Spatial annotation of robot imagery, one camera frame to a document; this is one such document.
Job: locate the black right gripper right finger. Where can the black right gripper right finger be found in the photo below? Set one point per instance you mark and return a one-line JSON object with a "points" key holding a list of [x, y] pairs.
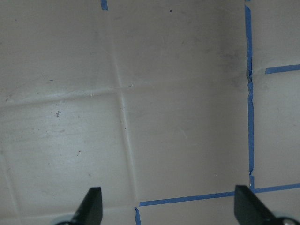
{"points": [[249, 210]]}

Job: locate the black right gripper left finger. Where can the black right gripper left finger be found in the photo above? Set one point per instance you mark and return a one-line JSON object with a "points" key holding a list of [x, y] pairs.
{"points": [[90, 211]]}

